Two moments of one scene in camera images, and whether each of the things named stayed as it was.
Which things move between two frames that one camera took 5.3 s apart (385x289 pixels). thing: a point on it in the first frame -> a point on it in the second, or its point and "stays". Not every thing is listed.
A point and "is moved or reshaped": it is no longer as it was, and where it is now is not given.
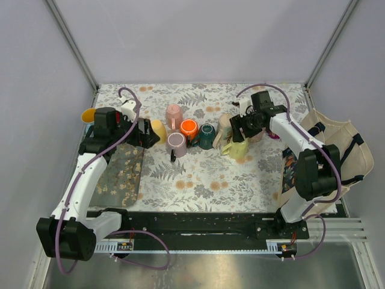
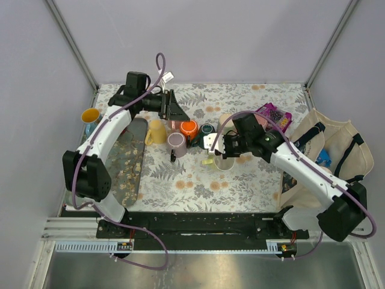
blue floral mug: [88, 118] stays
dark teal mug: [206, 138] stays
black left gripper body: [138, 138] -> [161, 104]
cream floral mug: [225, 130] stays
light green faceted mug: [238, 136] is moved or reshaped
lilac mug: [177, 141] stays
